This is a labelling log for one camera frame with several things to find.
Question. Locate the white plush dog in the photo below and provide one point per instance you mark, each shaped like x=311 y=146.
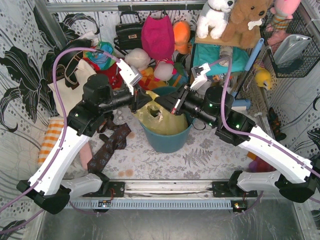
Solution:
x=213 y=18

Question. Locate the white plush bear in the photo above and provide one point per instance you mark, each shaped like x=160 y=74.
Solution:
x=138 y=58

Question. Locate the wooden shelf board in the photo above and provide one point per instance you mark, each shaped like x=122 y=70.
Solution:
x=234 y=42

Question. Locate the blue handled broom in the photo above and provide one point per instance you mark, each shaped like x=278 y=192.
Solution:
x=241 y=104

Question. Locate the black butterfly toy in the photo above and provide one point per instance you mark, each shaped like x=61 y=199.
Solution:
x=275 y=124

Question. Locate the pink sock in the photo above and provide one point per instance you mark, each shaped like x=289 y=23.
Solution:
x=85 y=155

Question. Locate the black wire basket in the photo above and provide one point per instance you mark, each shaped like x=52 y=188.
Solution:
x=301 y=66

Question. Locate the pink plush toy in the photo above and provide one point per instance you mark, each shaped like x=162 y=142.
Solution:
x=282 y=13

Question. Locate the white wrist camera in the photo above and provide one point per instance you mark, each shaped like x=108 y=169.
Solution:
x=199 y=74
x=130 y=75

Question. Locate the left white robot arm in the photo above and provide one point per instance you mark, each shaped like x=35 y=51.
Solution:
x=46 y=187

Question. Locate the grey striped plush fish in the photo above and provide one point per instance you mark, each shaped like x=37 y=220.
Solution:
x=225 y=51

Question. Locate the yellow plush duck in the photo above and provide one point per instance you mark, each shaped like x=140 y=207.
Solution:
x=262 y=77

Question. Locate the pink white plush doll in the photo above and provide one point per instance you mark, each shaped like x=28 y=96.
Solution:
x=164 y=70

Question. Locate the purple orange sock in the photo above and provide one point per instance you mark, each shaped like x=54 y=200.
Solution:
x=258 y=165

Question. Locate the crumpled paper trash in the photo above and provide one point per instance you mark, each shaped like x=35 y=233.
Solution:
x=158 y=116

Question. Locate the cream canvas tote bag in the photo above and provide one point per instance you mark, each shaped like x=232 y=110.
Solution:
x=71 y=97

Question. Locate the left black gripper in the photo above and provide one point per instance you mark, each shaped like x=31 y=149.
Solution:
x=135 y=99

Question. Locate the yellow plastic trash bag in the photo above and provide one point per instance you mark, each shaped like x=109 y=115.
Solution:
x=170 y=125

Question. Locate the orange checkered towel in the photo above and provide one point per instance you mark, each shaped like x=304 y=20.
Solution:
x=50 y=138

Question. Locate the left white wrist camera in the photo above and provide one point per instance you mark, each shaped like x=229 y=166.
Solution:
x=130 y=75

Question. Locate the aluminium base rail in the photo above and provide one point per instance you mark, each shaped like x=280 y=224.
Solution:
x=197 y=194

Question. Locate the orange plush toy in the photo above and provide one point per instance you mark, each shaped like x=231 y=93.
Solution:
x=182 y=33

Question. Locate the red cloth garment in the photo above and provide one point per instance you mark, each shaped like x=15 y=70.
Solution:
x=113 y=75

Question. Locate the silver pouch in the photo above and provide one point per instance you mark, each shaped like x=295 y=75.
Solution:
x=290 y=48

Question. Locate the blue plastic trash bin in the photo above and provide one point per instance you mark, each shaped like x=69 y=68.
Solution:
x=168 y=143

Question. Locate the black leather handbag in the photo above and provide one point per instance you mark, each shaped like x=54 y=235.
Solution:
x=128 y=35

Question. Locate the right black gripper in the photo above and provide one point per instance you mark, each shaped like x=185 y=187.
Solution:
x=178 y=100

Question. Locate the dark patterned necktie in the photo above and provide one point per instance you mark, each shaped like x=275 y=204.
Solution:
x=115 y=138

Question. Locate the colorful scarf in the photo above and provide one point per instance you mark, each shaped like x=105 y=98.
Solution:
x=100 y=61

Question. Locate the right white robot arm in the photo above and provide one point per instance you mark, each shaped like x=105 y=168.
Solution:
x=294 y=177

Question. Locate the teal folded cloth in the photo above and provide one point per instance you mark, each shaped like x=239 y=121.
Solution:
x=208 y=53

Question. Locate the brown plush dog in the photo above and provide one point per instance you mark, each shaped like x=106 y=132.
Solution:
x=245 y=19

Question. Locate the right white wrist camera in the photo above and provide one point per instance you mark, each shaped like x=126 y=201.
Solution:
x=199 y=74

